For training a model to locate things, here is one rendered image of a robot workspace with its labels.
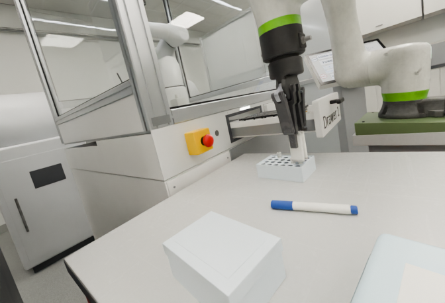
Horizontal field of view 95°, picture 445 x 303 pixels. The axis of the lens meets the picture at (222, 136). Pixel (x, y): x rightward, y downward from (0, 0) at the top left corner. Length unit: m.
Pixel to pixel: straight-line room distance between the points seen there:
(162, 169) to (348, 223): 0.44
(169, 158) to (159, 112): 0.13
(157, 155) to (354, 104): 1.45
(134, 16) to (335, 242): 0.65
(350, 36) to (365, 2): 3.21
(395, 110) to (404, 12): 3.16
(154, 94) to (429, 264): 0.58
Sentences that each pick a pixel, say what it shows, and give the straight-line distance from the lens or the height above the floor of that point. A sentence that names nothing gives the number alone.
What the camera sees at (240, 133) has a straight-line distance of 0.79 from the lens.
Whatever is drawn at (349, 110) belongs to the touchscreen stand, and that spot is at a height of 0.74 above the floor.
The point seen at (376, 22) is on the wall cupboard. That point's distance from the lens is 4.06.
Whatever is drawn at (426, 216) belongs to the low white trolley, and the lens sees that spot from 0.42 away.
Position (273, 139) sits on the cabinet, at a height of 0.74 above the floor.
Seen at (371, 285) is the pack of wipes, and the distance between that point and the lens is 0.24.
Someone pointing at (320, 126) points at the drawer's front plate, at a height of 0.85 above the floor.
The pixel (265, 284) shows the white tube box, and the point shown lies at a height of 0.78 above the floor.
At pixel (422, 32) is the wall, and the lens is 4.36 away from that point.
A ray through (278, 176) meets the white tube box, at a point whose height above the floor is 0.77.
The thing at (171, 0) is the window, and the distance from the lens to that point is 0.79.
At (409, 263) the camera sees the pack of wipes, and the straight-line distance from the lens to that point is 0.27.
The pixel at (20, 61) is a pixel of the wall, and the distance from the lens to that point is 3.92.
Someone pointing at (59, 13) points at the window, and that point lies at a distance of 1.08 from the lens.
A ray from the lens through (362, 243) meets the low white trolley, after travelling 0.35.
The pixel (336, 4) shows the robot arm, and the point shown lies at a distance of 0.91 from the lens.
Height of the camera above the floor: 0.97
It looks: 9 degrees down
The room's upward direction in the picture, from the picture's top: 12 degrees counter-clockwise
